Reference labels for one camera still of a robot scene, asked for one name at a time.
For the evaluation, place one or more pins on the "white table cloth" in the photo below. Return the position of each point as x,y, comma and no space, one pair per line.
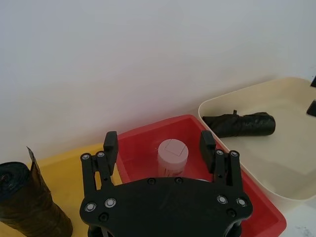
296,221

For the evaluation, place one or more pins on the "red plastic bin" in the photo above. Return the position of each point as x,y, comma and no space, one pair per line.
192,133

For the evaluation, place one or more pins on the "black garbage bag roll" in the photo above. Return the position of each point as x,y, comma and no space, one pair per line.
244,124
27,202

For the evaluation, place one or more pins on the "white round plastic jar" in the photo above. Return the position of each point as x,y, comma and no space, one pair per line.
172,153

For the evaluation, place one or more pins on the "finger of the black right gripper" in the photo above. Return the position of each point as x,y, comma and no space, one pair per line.
312,107
314,81

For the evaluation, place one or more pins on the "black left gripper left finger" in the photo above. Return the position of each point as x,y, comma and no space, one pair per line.
110,150

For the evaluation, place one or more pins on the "yellow plastic bin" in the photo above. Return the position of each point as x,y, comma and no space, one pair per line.
64,170

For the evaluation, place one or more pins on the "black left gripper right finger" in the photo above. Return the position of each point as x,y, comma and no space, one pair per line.
207,150

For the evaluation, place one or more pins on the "cream plastic bin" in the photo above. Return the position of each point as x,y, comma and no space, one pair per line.
279,163

